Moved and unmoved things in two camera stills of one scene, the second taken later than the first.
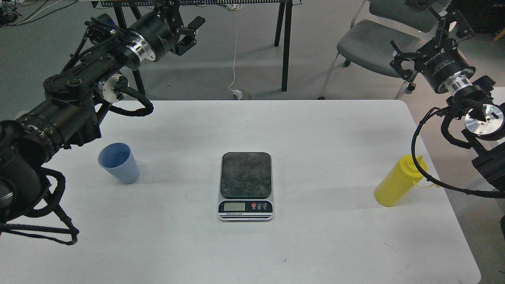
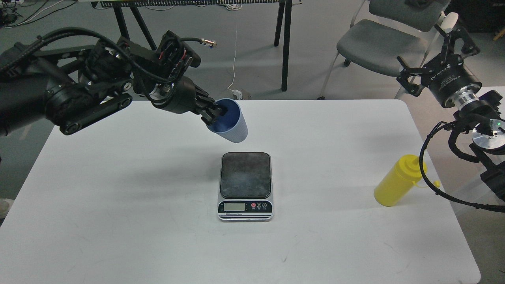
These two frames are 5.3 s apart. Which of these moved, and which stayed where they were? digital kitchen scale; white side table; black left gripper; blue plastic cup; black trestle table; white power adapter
Moved: blue plastic cup; black left gripper
Stayed: white side table; white power adapter; black trestle table; digital kitchen scale
